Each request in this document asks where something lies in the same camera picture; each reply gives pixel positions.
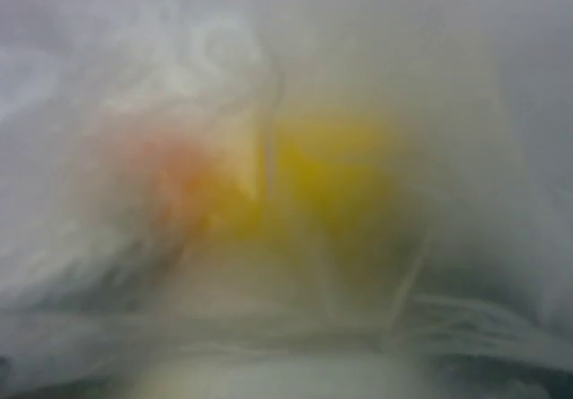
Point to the orange fake fruit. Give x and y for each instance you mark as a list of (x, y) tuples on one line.
[(179, 179)]

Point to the yellow fake fruit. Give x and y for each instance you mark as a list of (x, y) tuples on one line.
[(335, 176)]

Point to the clear printed plastic bag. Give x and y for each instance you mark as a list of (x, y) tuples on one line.
[(471, 297)]

